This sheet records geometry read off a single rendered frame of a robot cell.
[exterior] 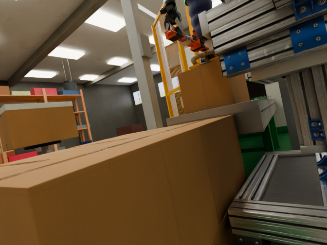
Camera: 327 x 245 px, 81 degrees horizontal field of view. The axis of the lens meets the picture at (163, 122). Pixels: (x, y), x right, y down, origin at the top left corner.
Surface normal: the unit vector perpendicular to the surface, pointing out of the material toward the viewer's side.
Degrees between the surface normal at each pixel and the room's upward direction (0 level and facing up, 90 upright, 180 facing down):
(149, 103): 90
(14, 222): 90
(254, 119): 90
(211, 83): 90
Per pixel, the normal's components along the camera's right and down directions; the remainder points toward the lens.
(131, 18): -0.53, 0.11
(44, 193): 0.82, -0.17
